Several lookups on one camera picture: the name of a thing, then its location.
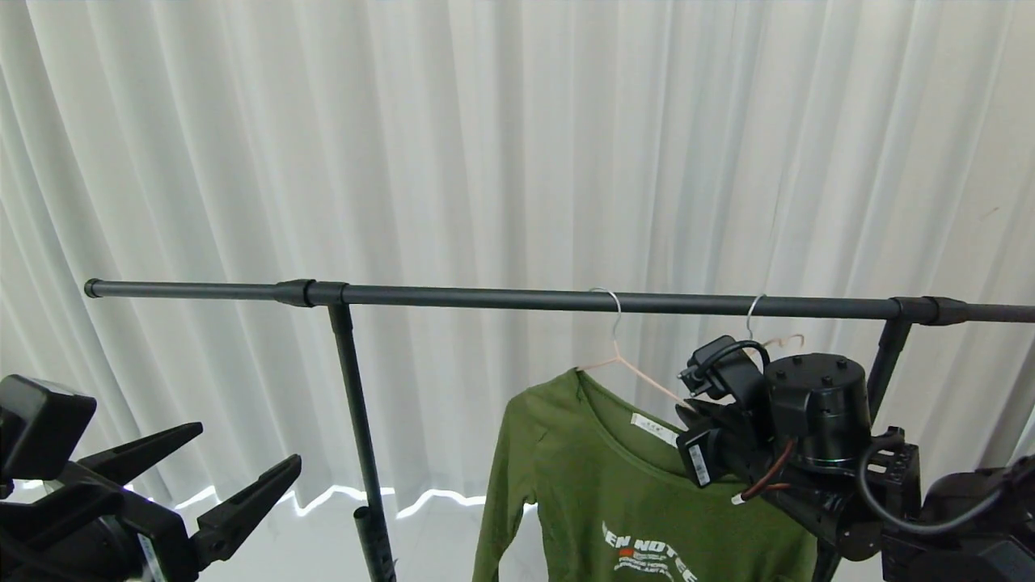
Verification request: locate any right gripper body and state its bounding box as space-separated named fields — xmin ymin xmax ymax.
xmin=674 ymin=399 xmax=781 ymax=491

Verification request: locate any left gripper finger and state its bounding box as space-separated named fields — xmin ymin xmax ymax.
xmin=76 ymin=421 xmax=205 ymax=487
xmin=189 ymin=453 xmax=303 ymax=571

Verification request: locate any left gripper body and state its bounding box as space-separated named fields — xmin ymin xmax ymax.
xmin=0 ymin=459 xmax=200 ymax=582

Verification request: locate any green printed sleeveless shirt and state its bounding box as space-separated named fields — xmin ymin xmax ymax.
xmin=471 ymin=369 xmax=820 ymax=582

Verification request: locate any pink clothes hanger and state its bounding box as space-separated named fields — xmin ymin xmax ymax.
xmin=742 ymin=293 xmax=808 ymax=353
xmin=574 ymin=288 xmax=698 ymax=410

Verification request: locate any black clothes rack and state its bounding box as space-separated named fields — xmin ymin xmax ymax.
xmin=82 ymin=278 xmax=1035 ymax=582

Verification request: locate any white curtain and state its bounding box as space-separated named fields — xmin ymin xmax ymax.
xmin=0 ymin=0 xmax=1035 ymax=518

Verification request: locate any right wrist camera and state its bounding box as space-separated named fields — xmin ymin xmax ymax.
xmin=677 ymin=335 xmax=771 ymax=407

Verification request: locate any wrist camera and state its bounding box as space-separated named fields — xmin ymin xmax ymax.
xmin=677 ymin=335 xmax=771 ymax=407
xmin=0 ymin=373 xmax=99 ymax=487

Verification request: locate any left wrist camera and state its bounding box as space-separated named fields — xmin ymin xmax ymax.
xmin=0 ymin=373 xmax=99 ymax=487

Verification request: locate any black cable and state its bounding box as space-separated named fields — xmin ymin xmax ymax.
xmin=855 ymin=431 xmax=1013 ymax=538
xmin=682 ymin=339 xmax=774 ymax=382

